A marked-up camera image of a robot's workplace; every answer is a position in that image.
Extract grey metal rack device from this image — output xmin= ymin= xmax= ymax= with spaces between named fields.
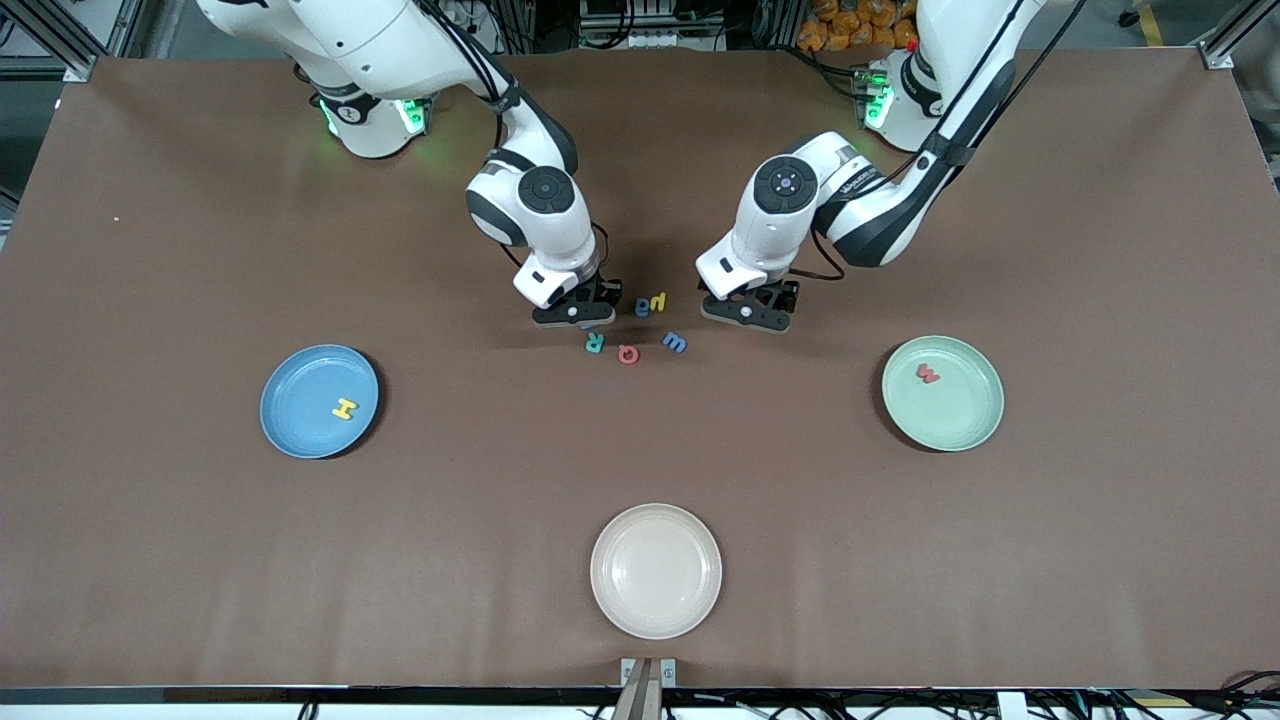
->
xmin=578 ymin=0 xmax=729 ymax=51

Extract table cover mat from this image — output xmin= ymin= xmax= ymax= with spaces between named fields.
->
xmin=0 ymin=48 xmax=1280 ymax=691

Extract aluminium frame post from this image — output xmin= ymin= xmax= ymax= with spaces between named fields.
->
xmin=1203 ymin=0 xmax=1280 ymax=71
xmin=10 ymin=0 xmax=101 ymax=83

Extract orange bagged items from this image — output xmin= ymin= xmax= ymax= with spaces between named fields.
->
xmin=797 ymin=0 xmax=921 ymax=53

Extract green plate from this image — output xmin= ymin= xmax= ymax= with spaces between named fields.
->
xmin=881 ymin=335 xmax=1005 ymax=453

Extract blue plate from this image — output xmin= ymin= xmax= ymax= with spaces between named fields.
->
xmin=259 ymin=344 xmax=381 ymax=460

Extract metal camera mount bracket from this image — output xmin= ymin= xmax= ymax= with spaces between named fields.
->
xmin=620 ymin=657 xmax=678 ymax=720

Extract beige plate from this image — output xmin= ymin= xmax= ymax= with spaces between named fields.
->
xmin=589 ymin=502 xmax=723 ymax=641

